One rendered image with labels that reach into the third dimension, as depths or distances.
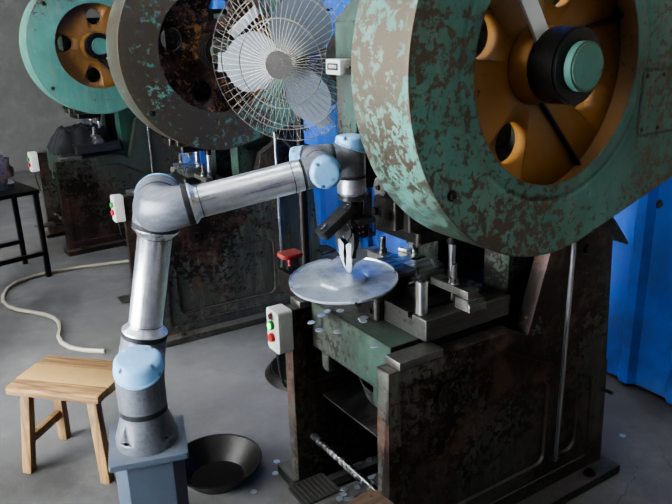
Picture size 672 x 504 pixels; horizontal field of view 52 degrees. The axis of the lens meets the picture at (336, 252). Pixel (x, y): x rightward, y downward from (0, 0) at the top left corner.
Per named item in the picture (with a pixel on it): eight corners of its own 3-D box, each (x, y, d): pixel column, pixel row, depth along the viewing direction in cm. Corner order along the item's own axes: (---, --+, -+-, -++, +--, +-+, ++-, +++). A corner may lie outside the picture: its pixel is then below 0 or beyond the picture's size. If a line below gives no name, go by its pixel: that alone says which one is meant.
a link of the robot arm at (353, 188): (347, 182, 174) (329, 177, 180) (347, 200, 175) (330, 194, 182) (371, 178, 178) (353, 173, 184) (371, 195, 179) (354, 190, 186)
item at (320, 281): (281, 266, 194) (281, 264, 193) (381, 252, 199) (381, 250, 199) (298, 312, 168) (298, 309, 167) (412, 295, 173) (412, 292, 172)
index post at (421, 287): (420, 316, 178) (420, 281, 175) (413, 312, 180) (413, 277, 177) (428, 313, 179) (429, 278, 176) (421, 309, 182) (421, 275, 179)
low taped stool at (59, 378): (146, 445, 250) (135, 361, 240) (111, 486, 228) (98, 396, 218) (62, 435, 258) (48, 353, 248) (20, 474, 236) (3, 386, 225)
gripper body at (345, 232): (376, 238, 183) (376, 193, 180) (349, 244, 179) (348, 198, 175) (360, 232, 189) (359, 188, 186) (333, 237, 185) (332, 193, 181)
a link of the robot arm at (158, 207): (123, 200, 150) (339, 145, 157) (126, 189, 160) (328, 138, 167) (139, 249, 154) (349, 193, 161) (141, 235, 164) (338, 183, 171)
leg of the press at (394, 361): (397, 598, 180) (397, 274, 152) (371, 571, 190) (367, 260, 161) (619, 473, 227) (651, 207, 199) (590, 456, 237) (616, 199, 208)
